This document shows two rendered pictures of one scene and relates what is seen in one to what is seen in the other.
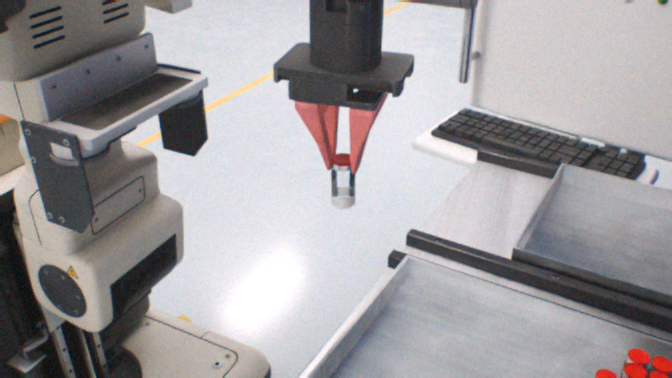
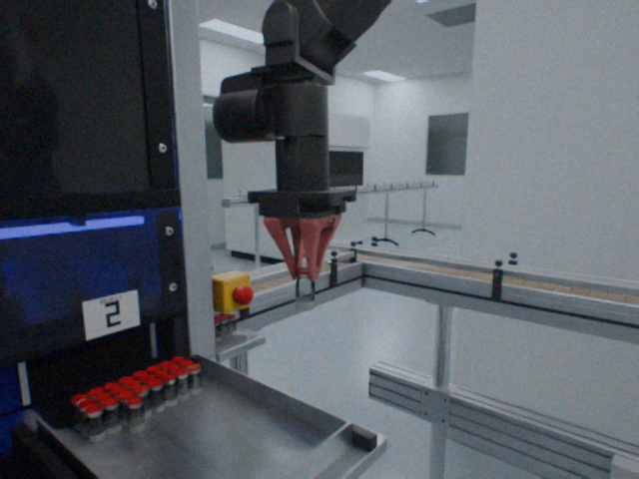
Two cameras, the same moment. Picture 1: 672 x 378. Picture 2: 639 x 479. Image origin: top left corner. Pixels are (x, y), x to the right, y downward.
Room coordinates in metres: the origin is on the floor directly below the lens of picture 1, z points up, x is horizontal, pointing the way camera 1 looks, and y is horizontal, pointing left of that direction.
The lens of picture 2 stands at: (0.95, 0.09, 1.25)
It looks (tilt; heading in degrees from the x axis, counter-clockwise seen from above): 11 degrees down; 189
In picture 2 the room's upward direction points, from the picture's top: straight up
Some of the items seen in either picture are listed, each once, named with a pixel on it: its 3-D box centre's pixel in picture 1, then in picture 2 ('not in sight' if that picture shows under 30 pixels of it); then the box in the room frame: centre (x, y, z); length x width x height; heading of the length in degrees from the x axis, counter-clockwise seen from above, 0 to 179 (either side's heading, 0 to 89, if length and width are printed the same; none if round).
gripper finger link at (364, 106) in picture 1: (341, 120); (306, 239); (0.49, 0.00, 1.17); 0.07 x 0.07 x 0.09; 74
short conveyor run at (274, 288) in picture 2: not in sight; (277, 284); (-0.20, -0.22, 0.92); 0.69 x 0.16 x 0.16; 150
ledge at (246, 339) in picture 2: not in sight; (223, 339); (0.08, -0.27, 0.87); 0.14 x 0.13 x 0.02; 60
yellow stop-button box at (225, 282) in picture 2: not in sight; (228, 290); (0.12, -0.24, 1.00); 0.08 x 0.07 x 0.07; 60
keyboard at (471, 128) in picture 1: (534, 145); not in sight; (1.13, -0.39, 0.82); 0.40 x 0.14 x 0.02; 52
